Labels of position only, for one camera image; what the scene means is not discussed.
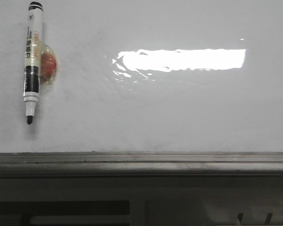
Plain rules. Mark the grey aluminium whiteboard tray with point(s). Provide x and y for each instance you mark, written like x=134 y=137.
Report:
x=88 y=164

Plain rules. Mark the red round magnet with tape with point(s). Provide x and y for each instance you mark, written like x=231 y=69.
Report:
x=49 y=65

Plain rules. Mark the white glossy whiteboard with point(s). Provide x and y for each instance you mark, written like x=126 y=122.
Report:
x=148 y=75

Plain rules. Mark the black and white whiteboard marker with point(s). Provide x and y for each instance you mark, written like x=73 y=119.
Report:
x=33 y=55

